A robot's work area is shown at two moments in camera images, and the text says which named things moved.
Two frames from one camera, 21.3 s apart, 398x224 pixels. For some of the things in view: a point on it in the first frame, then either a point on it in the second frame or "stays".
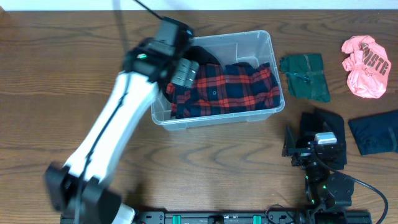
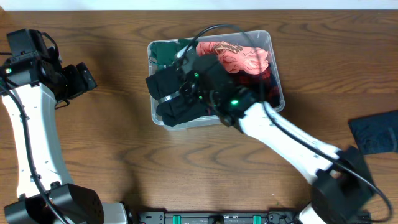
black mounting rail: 253,217 stays
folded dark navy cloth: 375,134 stays
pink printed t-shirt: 368,65 to 236,58
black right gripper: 303,154 to 188,87
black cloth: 321,121 to 176,111
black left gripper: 170,83 to 78,78
